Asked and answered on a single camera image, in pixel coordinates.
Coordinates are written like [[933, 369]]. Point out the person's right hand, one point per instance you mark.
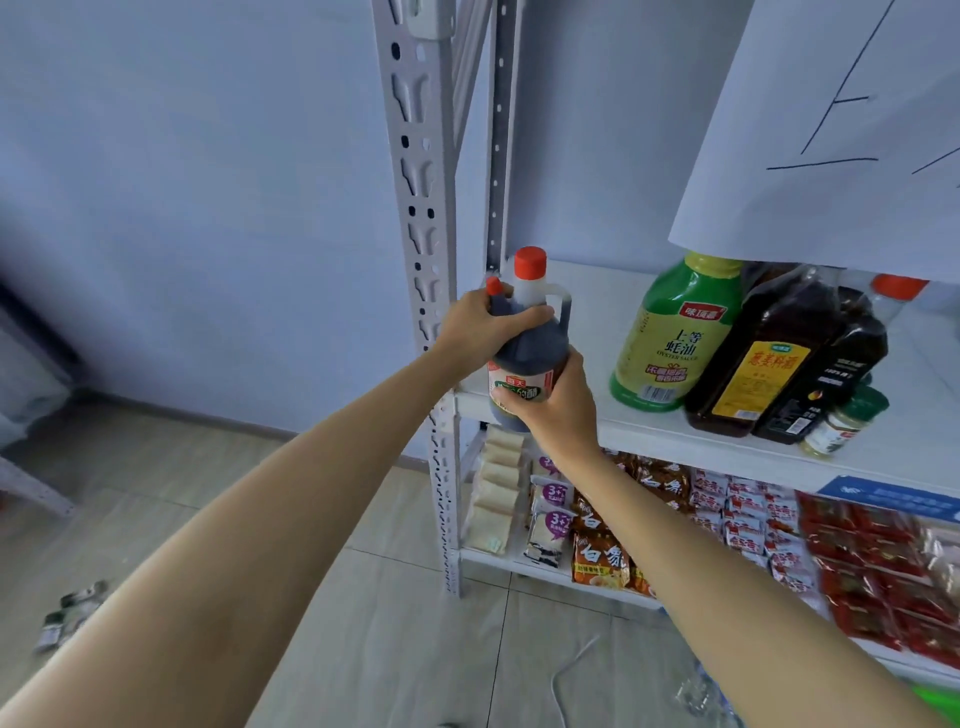
[[564, 420]]

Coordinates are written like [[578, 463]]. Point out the person's left hand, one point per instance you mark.
[[469, 334]]

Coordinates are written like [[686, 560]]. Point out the person's left thumb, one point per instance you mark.
[[529, 321]]

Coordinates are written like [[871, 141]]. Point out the person's right thumb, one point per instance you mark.
[[517, 399]]

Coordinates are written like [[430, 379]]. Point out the dark vinegar bottle red cap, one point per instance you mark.
[[534, 352]]

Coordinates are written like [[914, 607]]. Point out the person's left forearm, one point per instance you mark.
[[247, 540]]

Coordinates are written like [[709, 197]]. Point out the person's right forearm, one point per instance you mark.
[[712, 600]]

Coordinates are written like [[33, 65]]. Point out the purple white snack packet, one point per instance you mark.
[[546, 466], [553, 496], [547, 536]]

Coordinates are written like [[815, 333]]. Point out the row of beige packets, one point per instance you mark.
[[496, 487]]

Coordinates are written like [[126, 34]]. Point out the green sauce bottle yellow label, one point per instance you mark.
[[671, 337]]

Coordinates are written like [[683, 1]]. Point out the white metal shelving rack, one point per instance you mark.
[[424, 187]]

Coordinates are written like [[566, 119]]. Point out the pile of orange noodle packets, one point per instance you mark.
[[600, 559]]

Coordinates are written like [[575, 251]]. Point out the brown bottle yellow label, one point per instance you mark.
[[765, 352]]

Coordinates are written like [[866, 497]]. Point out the pile of red white packets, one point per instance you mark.
[[750, 517]]

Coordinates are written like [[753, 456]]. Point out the dark bottle black label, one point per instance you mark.
[[832, 375]]

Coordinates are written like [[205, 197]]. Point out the small spice jar green lid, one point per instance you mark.
[[840, 424]]

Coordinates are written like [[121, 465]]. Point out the clear plastic wrapper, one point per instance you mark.
[[705, 697]]

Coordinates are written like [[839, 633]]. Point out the white paper sheet black lines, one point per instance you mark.
[[825, 127]]

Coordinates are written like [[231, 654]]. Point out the clear bottle red cap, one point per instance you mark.
[[896, 294]]

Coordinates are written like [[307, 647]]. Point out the blue shelf label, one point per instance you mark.
[[892, 497]]

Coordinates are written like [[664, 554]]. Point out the cream packets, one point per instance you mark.
[[943, 555]]

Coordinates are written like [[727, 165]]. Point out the white bar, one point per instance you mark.
[[34, 487]]

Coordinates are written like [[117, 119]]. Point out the crumpled wrappers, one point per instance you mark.
[[69, 613]]

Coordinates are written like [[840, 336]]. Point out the green object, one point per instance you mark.
[[939, 701]]

